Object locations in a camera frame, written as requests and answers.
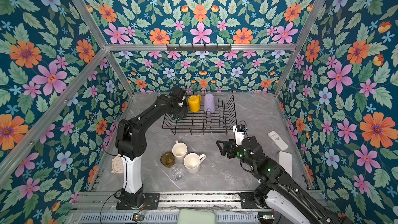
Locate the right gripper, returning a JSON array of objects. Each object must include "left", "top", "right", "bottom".
[{"left": 216, "top": 137, "right": 257, "bottom": 171}]

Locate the yellow mug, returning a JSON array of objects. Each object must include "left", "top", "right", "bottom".
[{"left": 188, "top": 95, "right": 201, "bottom": 113}]

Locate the lilac plastic cup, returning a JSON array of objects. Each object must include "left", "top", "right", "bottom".
[{"left": 204, "top": 93, "right": 216, "bottom": 114}]

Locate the olive glass cup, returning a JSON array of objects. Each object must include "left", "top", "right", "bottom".
[{"left": 160, "top": 151, "right": 175, "bottom": 168}]

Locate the clear glass cup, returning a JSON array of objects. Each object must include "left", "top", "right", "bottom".
[{"left": 169, "top": 164, "right": 186, "bottom": 181}]

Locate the green mug white inside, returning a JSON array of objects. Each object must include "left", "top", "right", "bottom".
[{"left": 172, "top": 115, "right": 181, "bottom": 121}]

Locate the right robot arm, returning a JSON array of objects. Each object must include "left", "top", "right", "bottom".
[{"left": 216, "top": 136, "right": 353, "bottom": 224}]

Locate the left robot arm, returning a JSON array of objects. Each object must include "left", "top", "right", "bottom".
[{"left": 115, "top": 87, "right": 188, "bottom": 210}]

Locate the white mug front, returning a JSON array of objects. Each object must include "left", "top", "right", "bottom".
[{"left": 183, "top": 152, "right": 206, "bottom": 174}]

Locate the white remote control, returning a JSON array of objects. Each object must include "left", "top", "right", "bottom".
[{"left": 268, "top": 131, "right": 289, "bottom": 151}]

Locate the white flat box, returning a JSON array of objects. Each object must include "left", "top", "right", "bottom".
[{"left": 277, "top": 151, "right": 293, "bottom": 177}]

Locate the green cloth pad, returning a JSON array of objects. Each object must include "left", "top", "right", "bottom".
[{"left": 177, "top": 208, "right": 217, "bottom": 224}]

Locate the pink round clock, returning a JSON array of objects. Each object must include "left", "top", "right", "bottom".
[{"left": 111, "top": 156, "right": 125, "bottom": 174}]

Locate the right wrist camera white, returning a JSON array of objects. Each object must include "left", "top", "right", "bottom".
[{"left": 233, "top": 124, "right": 247, "bottom": 146}]

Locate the black wire dish rack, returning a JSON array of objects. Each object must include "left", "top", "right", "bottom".
[{"left": 162, "top": 90, "right": 237, "bottom": 134}]

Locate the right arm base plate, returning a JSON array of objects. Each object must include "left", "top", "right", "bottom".
[{"left": 237, "top": 192, "right": 269, "bottom": 209}]

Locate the black wall hook rail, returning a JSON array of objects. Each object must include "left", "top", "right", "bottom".
[{"left": 166, "top": 44, "right": 232, "bottom": 52}]

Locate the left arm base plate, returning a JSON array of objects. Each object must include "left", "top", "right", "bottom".
[{"left": 116, "top": 192, "right": 160, "bottom": 210}]

